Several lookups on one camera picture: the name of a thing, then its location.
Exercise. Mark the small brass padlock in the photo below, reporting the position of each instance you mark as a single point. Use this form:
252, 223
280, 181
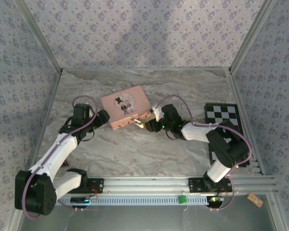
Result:
141, 125

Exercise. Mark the pink tin box with cartoon couple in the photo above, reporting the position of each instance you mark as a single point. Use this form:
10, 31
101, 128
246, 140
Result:
139, 98

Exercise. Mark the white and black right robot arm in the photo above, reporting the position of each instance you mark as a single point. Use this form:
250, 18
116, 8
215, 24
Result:
195, 131

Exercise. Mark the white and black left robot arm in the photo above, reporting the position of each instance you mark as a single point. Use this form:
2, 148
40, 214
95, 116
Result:
50, 156

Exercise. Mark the small red wedge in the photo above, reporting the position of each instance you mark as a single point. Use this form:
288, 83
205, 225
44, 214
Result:
67, 163

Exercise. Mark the black and white checkerboard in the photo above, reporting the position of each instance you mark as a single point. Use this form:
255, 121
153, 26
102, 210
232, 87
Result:
221, 113

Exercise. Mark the green plastic block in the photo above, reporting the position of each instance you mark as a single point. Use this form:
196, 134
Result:
182, 199

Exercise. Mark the left circuit board with led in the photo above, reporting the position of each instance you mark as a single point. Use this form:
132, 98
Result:
83, 199

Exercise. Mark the circuit board with led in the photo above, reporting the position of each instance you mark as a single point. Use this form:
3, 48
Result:
216, 199
83, 199

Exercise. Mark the right circuit board with led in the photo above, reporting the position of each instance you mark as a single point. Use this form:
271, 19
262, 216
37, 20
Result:
216, 199

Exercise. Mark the grey metal panel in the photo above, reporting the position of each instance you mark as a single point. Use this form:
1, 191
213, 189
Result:
144, 219

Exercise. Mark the orange paper tag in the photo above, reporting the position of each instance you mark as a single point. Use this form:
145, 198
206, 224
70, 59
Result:
254, 200

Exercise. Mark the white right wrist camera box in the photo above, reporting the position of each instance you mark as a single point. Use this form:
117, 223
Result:
157, 112

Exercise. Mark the aluminium side rail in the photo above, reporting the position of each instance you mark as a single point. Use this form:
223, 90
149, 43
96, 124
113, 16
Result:
50, 108
236, 91

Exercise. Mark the aluminium mounting rail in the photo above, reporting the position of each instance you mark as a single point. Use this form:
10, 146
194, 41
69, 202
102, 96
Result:
144, 185

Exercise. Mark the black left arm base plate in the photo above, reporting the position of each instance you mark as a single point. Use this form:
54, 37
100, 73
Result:
98, 185

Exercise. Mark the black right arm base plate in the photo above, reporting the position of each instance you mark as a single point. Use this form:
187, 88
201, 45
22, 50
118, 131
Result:
195, 184

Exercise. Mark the aluminium frame post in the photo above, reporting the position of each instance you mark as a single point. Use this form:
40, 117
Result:
253, 36
38, 36

